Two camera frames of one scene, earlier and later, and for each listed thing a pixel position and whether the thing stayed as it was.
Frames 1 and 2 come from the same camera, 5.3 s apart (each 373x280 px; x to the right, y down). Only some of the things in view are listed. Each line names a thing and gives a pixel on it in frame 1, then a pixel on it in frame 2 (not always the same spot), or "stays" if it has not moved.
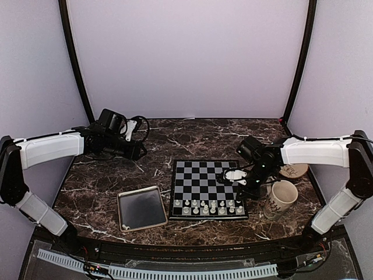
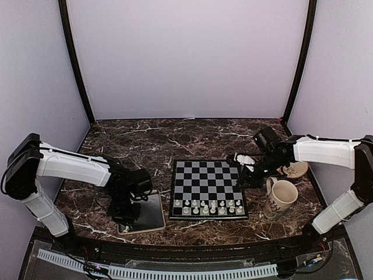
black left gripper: [133, 152] → [129, 219]
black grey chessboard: [197, 194] stays
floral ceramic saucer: [294, 170] stays
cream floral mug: [282, 193] stays
